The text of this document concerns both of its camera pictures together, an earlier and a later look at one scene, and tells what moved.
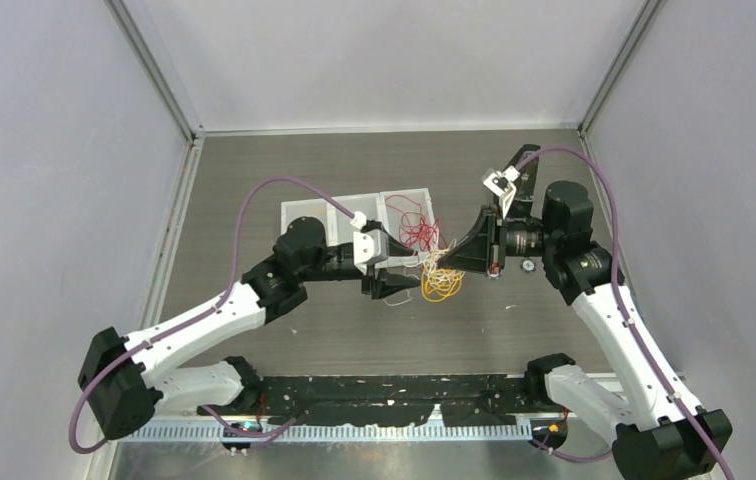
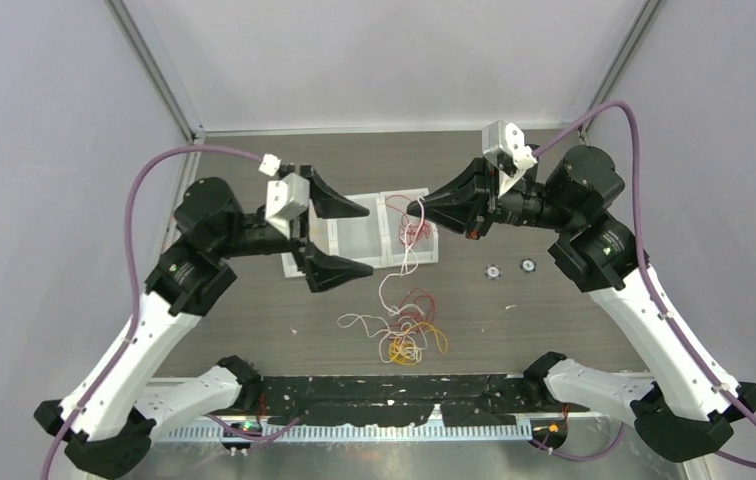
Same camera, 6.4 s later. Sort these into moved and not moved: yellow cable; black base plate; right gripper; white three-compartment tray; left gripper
Moved: yellow cable; left gripper; right gripper
Not moved: white three-compartment tray; black base plate
